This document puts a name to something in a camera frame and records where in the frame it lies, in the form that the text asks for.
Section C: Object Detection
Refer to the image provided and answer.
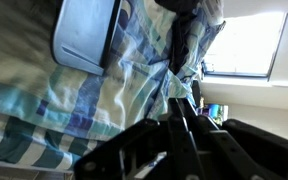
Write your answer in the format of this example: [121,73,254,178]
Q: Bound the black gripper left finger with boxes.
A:
[74,99,201,180]

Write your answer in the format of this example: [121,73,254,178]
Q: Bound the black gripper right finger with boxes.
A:
[181,99,288,180]

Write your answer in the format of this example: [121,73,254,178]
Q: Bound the black garment on bed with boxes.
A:
[154,0,200,74]

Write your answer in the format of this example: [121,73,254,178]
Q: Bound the blue checkered bed quilt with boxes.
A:
[0,0,221,171]

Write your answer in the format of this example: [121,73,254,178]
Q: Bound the bed mattress with frame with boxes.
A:
[0,163,75,180]

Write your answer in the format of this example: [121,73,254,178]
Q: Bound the bright window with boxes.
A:
[203,12,288,78]

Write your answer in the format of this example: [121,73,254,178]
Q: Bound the colourful items on shelf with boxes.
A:
[197,97,229,125]

